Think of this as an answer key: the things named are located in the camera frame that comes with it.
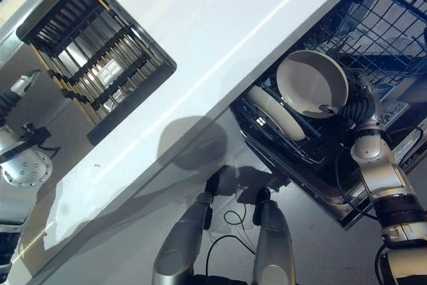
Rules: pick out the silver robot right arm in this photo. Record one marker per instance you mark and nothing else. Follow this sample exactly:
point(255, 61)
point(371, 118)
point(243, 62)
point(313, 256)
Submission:
point(387, 178)

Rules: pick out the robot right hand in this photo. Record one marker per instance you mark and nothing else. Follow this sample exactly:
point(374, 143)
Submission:
point(361, 107)

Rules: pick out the beige deep plate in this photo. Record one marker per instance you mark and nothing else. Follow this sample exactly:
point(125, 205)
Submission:
point(310, 81)

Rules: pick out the silver robot right leg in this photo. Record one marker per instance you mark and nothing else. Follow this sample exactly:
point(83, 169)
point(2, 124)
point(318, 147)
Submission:
point(273, 238)

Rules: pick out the stainless steel sink basin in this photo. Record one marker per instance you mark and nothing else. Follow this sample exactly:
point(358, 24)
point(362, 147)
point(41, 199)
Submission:
point(160, 61)

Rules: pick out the black slatted sink rack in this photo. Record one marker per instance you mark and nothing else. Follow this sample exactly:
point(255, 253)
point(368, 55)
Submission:
point(90, 51)

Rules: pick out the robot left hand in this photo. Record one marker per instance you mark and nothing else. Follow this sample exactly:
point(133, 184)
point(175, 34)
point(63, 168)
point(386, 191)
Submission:
point(16, 88)

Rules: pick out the dishwasher with open door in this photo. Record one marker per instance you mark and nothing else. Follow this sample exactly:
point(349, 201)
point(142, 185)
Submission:
point(320, 185)

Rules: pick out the black dishwasher plate rack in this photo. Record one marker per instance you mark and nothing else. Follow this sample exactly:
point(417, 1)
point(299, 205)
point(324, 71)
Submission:
point(300, 145)

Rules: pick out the white plate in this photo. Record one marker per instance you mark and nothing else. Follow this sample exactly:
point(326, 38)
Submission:
point(280, 115)

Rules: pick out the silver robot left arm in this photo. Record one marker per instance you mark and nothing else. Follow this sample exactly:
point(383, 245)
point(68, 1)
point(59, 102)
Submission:
point(20, 165)

